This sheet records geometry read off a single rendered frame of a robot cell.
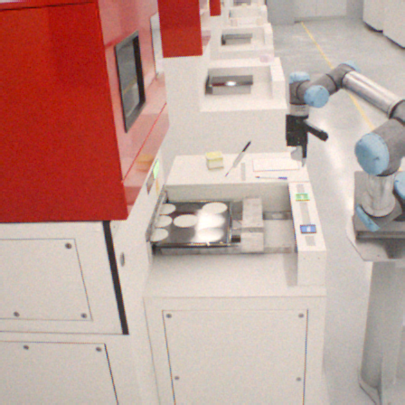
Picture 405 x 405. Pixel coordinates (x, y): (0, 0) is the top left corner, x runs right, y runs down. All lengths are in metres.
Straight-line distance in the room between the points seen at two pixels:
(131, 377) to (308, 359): 0.64
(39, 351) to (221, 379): 0.68
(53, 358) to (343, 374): 1.45
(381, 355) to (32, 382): 1.49
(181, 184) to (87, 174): 0.91
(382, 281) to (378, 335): 0.29
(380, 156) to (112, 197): 0.75
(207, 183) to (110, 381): 0.94
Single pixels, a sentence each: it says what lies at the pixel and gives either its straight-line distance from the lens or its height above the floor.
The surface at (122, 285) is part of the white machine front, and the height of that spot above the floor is 1.01.
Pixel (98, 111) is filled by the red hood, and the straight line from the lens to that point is 1.34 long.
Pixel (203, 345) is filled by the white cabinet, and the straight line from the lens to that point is 1.93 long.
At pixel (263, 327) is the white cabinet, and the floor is 0.68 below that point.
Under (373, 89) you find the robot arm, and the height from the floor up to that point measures 1.45.
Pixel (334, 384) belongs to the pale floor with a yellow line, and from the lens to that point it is 2.64.
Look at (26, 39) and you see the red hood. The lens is 1.36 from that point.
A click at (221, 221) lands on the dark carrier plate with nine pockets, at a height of 0.90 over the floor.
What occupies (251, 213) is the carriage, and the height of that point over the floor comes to 0.88.
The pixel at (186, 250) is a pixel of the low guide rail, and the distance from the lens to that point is 2.01.
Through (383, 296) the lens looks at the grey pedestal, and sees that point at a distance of 2.30.
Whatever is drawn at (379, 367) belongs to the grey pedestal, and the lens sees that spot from 2.55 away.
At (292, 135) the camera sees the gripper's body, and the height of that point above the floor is 1.24.
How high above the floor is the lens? 1.88
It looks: 26 degrees down
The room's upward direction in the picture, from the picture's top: 5 degrees counter-clockwise
